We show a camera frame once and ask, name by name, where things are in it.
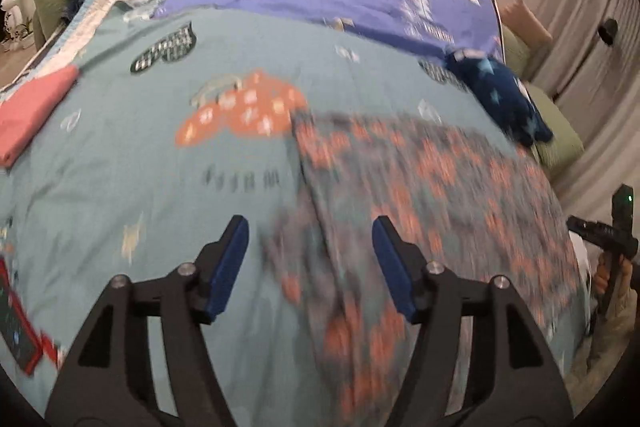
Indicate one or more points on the folded pink cloth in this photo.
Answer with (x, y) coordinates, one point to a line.
(32, 117)

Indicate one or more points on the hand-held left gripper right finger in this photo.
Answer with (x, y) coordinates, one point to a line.
(392, 267)

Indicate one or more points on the person's right hand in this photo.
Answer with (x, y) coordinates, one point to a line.
(602, 277)

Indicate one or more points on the person's right forearm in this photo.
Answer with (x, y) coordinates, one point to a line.
(620, 327)

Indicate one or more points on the floral print shirt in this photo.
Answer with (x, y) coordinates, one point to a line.
(425, 207)

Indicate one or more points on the navy star print garment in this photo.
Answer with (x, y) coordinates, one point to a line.
(505, 99)

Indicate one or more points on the white bear figurine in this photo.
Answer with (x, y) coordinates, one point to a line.
(11, 4)

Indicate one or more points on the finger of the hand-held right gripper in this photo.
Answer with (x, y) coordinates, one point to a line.
(582, 227)

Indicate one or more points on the beige pillow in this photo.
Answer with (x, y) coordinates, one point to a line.
(525, 24)

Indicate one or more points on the teal printed bed cover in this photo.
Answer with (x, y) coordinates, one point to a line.
(150, 182)

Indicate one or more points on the green cushion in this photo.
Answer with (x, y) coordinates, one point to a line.
(515, 54)
(557, 132)
(50, 7)

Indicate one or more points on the black floor lamp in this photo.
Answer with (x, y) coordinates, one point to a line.
(609, 32)

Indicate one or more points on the grey curtain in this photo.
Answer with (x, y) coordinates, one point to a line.
(585, 72)

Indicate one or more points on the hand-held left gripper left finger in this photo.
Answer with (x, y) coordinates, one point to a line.
(230, 267)

